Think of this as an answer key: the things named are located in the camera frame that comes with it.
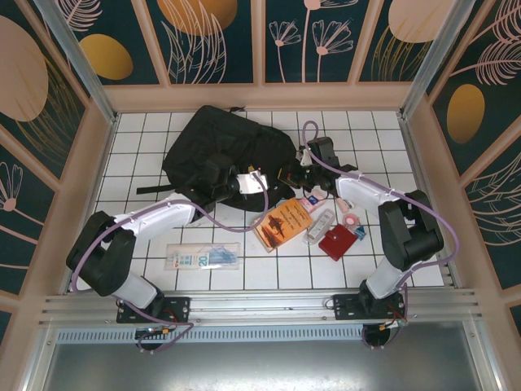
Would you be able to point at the pink tissue pack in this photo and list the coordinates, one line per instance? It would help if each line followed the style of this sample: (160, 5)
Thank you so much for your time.
(314, 200)

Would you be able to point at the orange paperback book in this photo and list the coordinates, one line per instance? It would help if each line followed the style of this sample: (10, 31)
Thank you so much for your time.
(285, 224)

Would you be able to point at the black backpack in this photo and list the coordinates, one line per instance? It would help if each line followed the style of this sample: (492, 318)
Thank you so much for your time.
(228, 134)

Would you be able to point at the clear white tube case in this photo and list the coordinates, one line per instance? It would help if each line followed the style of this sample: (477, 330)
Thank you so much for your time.
(320, 227)

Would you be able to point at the pink eraser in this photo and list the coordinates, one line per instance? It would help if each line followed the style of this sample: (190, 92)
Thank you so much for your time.
(346, 205)

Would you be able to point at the pink tape roll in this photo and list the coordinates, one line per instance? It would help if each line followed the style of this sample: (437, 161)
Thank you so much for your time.
(349, 220)

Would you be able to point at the red snap wallet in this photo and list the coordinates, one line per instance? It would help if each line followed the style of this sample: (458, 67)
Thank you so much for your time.
(337, 243)

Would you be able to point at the clear geometry set pouch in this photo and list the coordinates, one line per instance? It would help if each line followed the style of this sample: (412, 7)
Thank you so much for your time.
(203, 257)

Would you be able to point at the small blue sharpener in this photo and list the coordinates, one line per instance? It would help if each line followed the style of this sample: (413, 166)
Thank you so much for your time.
(360, 233)

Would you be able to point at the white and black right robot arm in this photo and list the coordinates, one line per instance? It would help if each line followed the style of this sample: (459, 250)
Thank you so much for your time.
(386, 281)

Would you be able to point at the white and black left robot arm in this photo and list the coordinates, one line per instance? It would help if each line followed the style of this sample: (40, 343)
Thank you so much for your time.
(163, 218)

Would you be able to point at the grey sheet metal panel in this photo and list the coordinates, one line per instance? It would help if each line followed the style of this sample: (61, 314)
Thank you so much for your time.
(260, 366)

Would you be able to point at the aluminium side rail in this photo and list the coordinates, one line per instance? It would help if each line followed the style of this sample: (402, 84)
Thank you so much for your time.
(427, 195)

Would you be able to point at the aluminium front rail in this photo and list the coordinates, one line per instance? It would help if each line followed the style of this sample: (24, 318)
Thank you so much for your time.
(260, 303)

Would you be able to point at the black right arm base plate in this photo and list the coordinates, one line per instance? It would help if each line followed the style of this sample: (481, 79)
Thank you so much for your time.
(346, 306)

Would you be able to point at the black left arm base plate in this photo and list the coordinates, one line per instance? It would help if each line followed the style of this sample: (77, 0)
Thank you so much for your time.
(179, 307)

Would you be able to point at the aluminium corner post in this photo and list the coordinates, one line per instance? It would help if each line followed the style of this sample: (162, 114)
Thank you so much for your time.
(435, 57)
(81, 65)

